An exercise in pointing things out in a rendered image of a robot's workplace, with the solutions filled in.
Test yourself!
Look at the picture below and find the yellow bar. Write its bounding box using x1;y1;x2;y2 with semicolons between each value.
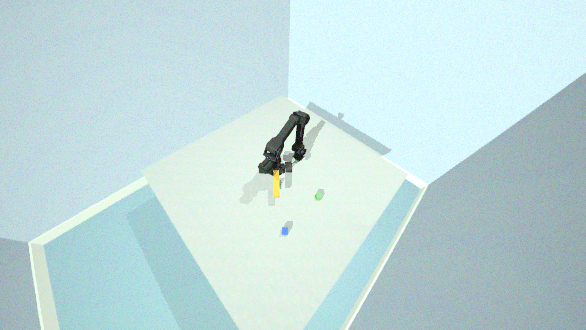
273;170;280;198

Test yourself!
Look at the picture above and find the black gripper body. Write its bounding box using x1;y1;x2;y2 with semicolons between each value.
269;160;292;173

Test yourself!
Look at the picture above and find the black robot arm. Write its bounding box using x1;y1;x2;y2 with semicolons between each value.
258;110;310;174

